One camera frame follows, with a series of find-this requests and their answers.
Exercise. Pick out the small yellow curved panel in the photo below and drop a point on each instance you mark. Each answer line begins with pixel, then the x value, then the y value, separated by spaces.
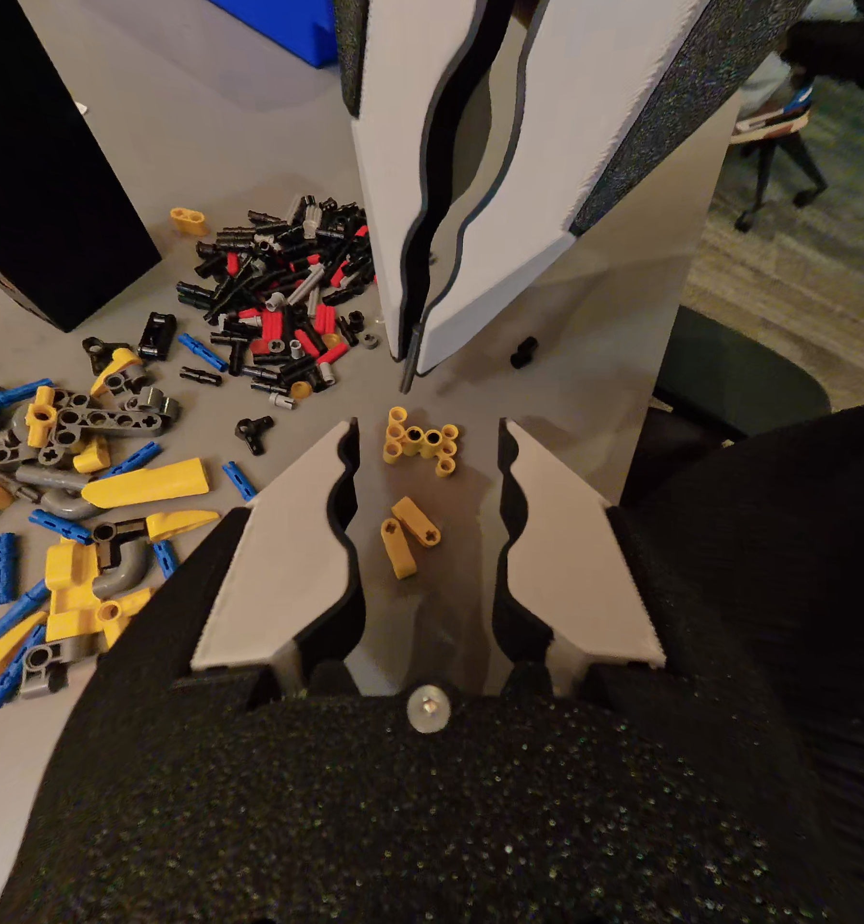
pixel 179 524

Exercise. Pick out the black box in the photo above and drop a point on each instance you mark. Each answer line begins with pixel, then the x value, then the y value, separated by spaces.
pixel 42 180

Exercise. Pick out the dark cloth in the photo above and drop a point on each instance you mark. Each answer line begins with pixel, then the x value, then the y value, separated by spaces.
pixel 843 50

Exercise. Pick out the pile of yellow grey parts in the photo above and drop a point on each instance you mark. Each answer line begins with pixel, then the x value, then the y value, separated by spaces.
pixel 71 440

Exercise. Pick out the short black pin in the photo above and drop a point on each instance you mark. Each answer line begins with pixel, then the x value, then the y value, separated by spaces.
pixel 524 351

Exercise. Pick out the yellow short liftarm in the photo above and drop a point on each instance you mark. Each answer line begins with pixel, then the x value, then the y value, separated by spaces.
pixel 416 521
pixel 399 550

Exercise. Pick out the dark grey plastic axle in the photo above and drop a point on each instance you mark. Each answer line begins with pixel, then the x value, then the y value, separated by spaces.
pixel 409 364

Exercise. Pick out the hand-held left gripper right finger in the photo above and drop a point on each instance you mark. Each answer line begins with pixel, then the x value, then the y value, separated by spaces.
pixel 580 570

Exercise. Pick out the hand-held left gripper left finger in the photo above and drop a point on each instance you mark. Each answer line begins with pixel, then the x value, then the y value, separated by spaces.
pixel 280 570

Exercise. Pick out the black two-hole brick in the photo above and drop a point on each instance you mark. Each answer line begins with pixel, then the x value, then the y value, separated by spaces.
pixel 156 336

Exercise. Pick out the yellow multi-hole connector block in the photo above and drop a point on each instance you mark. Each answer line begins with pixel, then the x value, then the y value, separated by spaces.
pixel 421 440

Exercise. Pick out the long black pin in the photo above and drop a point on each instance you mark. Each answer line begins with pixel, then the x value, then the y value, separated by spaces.
pixel 201 376

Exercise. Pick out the large yellow curved panel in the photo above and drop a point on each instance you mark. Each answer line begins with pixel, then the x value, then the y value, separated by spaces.
pixel 150 483

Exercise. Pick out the office chair wheeled base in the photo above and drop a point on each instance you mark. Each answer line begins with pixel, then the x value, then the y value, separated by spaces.
pixel 764 170

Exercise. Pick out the blue box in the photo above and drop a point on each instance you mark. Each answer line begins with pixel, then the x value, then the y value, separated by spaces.
pixel 288 29

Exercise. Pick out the blue plastic pin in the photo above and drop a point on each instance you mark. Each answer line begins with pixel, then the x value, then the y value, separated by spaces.
pixel 202 351
pixel 238 481

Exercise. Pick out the pile of black red pins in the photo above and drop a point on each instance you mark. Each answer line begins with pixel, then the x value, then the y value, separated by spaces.
pixel 288 289

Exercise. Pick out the yellow two-hole beam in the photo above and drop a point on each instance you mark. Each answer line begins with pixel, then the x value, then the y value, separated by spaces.
pixel 189 221

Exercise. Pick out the person's black knitted sweater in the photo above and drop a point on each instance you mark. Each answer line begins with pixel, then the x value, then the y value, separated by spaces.
pixel 800 548

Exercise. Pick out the black office chair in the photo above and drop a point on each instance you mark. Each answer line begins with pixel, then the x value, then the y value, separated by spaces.
pixel 735 368

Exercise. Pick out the black angled connector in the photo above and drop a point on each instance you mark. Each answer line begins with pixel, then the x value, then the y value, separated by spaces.
pixel 254 433

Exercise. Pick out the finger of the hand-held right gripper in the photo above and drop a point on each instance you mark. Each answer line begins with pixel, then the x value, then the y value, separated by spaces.
pixel 396 180
pixel 547 180

